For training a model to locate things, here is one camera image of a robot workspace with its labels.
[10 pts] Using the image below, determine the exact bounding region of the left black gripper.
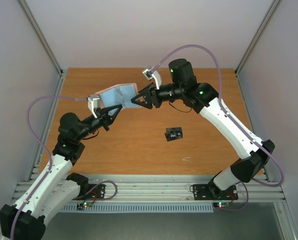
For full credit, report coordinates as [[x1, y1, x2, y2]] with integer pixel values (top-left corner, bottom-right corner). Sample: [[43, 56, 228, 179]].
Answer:
[[76, 103, 122, 141]]

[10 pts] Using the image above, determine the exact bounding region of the pink leather card holder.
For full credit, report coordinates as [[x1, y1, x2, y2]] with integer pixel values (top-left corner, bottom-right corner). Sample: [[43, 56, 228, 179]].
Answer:
[[96, 83, 140, 109]]

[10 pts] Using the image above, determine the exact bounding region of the black VIP credit card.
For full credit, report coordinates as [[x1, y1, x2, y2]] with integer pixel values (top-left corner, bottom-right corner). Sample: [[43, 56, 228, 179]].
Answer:
[[166, 127, 182, 135]]

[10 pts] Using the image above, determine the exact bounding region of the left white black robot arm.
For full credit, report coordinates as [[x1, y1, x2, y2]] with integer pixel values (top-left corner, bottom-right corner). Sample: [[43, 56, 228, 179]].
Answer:
[[0, 104, 122, 240]]

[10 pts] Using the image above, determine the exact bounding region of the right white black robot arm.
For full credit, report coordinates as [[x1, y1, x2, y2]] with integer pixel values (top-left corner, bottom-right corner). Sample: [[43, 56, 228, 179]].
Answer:
[[131, 58, 275, 199]]

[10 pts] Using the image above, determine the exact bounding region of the left controller board with LEDs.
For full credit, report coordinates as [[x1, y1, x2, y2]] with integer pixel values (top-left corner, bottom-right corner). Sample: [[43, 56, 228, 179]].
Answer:
[[76, 201, 93, 211]]

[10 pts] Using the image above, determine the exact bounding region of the controller board with leds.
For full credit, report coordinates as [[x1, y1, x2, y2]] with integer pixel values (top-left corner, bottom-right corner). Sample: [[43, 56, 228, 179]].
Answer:
[[213, 201, 233, 209], [76, 201, 93, 211]]

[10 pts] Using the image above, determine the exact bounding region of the right controller board with LEDs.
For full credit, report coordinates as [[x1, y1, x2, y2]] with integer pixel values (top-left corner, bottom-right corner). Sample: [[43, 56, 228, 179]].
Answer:
[[213, 201, 233, 209]]

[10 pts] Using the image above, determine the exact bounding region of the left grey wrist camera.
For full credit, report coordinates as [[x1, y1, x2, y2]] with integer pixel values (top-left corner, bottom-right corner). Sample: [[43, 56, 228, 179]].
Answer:
[[87, 93, 101, 119]]

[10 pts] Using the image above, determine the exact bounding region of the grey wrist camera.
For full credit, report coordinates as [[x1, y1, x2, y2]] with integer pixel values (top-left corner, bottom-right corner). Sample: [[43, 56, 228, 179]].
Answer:
[[142, 69, 162, 90], [87, 93, 101, 119]]

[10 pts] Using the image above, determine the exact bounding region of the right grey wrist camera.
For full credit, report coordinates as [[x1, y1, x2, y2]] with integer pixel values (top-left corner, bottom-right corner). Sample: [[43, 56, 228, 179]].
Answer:
[[142, 69, 162, 90]]

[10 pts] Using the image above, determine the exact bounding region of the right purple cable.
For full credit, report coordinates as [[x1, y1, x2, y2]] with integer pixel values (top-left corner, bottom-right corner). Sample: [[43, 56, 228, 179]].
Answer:
[[152, 44, 286, 187]]

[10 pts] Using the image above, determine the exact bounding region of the purple cable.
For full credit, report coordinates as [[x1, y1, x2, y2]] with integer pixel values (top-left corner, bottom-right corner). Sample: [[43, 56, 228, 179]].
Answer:
[[10, 96, 91, 240], [152, 44, 286, 187]]

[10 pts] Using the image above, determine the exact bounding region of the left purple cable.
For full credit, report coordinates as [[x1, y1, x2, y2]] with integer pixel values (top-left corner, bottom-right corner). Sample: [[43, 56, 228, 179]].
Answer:
[[10, 96, 91, 240]]

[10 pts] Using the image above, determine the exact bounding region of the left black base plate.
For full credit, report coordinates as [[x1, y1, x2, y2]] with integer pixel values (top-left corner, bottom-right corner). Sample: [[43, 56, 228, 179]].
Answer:
[[73, 184, 106, 201]]

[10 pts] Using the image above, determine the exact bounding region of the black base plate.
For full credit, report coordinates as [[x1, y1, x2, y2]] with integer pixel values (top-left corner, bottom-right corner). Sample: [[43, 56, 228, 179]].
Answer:
[[189, 184, 239, 201], [73, 184, 106, 201]]

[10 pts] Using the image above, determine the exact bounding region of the aluminium rail base frame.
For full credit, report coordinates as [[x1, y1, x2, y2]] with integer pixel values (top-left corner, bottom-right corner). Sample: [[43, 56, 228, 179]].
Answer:
[[16, 174, 287, 204]]

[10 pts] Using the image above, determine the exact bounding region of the left aluminium corner post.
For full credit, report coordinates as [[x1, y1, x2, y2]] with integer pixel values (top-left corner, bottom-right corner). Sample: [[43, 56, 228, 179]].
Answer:
[[17, 0, 63, 76]]

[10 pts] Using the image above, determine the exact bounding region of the aluminium corner post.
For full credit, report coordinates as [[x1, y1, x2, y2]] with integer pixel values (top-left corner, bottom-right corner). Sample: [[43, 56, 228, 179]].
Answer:
[[235, 0, 282, 77], [17, 0, 63, 76]]

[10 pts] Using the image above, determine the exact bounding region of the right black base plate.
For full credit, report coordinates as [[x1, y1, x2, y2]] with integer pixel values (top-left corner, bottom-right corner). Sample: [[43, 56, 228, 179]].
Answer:
[[189, 184, 239, 201]]

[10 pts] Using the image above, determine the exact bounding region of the grey slotted cable duct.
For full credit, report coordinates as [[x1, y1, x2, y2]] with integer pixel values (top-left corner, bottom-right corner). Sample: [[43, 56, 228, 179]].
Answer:
[[59, 202, 214, 214]]

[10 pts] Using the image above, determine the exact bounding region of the right aluminium corner post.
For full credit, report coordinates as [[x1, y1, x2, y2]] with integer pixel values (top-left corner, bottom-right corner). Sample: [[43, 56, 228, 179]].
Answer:
[[235, 0, 282, 77]]

